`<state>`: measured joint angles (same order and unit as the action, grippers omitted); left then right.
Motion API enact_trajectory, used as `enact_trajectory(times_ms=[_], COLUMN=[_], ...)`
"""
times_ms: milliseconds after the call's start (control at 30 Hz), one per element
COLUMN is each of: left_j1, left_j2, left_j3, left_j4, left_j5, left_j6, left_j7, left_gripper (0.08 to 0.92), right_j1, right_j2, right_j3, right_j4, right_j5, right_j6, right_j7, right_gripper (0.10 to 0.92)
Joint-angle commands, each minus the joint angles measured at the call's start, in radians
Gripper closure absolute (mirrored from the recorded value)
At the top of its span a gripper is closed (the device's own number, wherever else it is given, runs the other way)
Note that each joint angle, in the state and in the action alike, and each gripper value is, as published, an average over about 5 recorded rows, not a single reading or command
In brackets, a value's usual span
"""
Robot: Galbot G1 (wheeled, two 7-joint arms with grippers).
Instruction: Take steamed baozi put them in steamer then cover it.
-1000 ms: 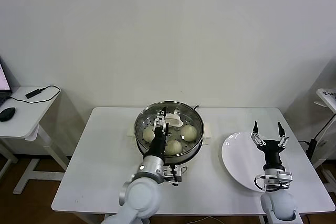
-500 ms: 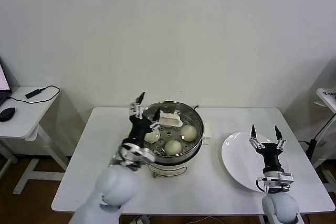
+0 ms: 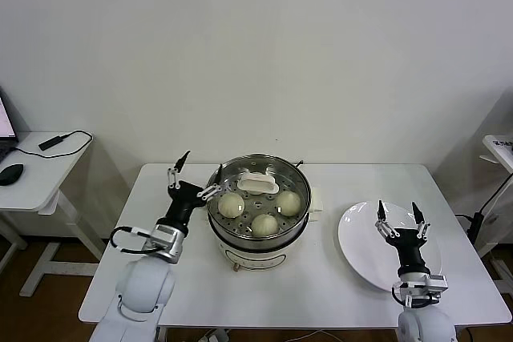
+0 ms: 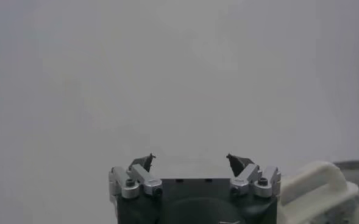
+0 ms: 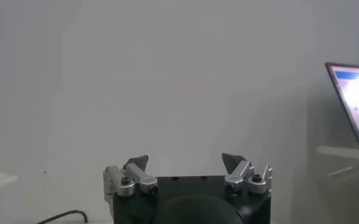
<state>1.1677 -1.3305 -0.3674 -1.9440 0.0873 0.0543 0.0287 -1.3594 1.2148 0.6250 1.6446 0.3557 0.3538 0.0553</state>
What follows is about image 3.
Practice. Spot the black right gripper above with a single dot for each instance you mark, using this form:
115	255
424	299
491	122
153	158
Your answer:
409	250

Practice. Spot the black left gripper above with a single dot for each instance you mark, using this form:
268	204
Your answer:
182	202

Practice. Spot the white steamed baozi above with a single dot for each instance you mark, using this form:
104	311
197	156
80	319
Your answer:
289	203
231	205
264	226

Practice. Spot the stainless steel steamer basket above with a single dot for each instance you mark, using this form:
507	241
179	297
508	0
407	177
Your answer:
296	232

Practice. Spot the large white round plate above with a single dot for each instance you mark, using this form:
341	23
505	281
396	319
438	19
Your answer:
360	246

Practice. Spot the cream electric cooker base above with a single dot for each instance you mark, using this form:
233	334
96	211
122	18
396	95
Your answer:
256	258

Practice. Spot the white stand with label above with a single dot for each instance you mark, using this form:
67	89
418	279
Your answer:
503	146

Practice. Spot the black rectangular adapter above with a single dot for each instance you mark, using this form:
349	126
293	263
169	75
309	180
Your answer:
51	142

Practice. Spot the white side desk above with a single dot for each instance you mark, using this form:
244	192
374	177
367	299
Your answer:
40	182

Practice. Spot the white floor power strip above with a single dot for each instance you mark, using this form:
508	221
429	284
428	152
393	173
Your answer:
216	335

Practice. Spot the black computer mouse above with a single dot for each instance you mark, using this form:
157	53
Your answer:
11	174

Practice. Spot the black laptop computer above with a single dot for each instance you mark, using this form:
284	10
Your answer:
6	117

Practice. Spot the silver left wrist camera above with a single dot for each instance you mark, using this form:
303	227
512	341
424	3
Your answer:
164	236

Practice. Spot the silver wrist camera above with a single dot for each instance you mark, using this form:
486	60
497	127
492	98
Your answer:
433	282
164	236

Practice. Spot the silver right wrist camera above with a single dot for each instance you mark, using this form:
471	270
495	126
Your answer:
433	282

